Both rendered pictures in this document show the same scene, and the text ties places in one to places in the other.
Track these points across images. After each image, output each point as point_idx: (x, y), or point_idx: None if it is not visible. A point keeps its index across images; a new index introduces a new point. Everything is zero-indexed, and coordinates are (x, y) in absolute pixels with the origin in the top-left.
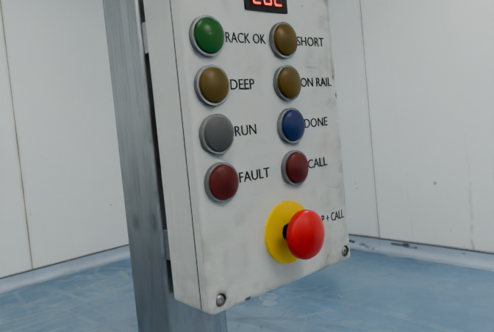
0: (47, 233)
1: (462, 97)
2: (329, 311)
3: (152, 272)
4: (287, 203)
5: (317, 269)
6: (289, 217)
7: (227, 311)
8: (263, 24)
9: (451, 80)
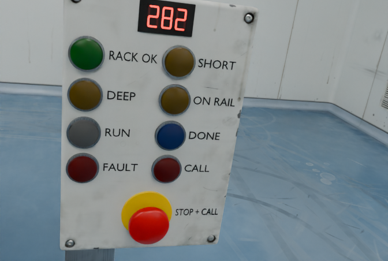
0: None
1: None
2: (369, 209)
3: None
4: (149, 194)
5: (174, 245)
6: (149, 204)
7: (291, 174)
8: (158, 45)
9: None
